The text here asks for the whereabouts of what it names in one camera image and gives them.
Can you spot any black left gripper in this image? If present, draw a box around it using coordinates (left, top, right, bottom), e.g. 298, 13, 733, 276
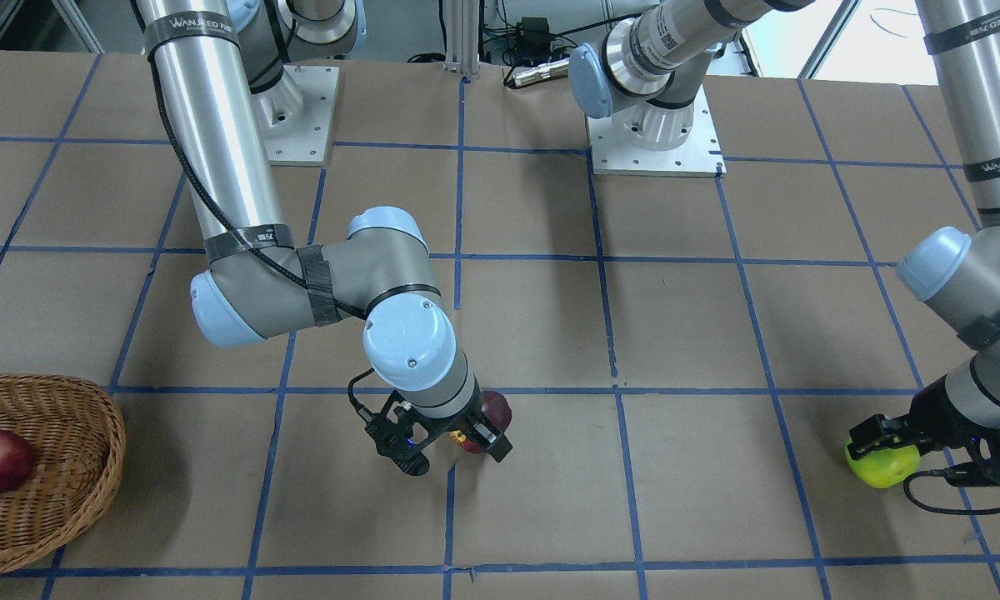
849, 378, 1000, 488

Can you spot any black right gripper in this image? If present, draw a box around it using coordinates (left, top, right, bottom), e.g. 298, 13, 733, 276
364, 388, 513, 476

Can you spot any green apple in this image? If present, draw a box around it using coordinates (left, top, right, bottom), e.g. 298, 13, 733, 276
844, 439, 922, 489

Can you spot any dark red apple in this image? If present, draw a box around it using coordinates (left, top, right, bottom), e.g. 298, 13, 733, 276
449, 390, 513, 453

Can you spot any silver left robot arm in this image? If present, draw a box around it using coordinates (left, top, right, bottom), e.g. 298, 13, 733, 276
569, 1, 1000, 488

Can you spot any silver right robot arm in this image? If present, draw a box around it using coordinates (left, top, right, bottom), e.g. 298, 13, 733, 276
131, 1, 512, 476

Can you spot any woven wicker basket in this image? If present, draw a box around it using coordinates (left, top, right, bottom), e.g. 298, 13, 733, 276
0, 373, 127, 574

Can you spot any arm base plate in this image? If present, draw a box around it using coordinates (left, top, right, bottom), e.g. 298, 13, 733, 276
585, 88, 728, 178
250, 65, 340, 167

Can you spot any aluminium frame post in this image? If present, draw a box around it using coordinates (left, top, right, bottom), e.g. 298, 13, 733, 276
442, 1, 483, 81

